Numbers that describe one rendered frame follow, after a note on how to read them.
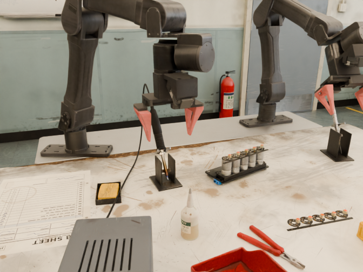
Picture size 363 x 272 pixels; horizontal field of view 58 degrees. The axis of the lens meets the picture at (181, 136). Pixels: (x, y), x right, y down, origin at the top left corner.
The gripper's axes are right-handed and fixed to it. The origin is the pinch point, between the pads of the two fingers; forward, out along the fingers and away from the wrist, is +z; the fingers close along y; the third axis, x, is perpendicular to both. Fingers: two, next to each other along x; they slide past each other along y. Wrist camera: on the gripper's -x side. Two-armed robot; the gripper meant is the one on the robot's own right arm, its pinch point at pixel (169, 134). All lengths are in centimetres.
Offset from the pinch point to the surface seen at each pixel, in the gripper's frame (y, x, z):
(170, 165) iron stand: 1.1, 2.7, 9.2
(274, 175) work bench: 26.6, -4.5, 13.8
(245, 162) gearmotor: 18.9, -2.4, 9.4
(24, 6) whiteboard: -34, 258, -36
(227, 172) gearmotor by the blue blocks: 13.3, -3.6, 10.7
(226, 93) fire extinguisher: 148, 233, 51
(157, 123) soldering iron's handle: -0.3, 7.8, -0.3
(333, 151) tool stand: 49, -1, 12
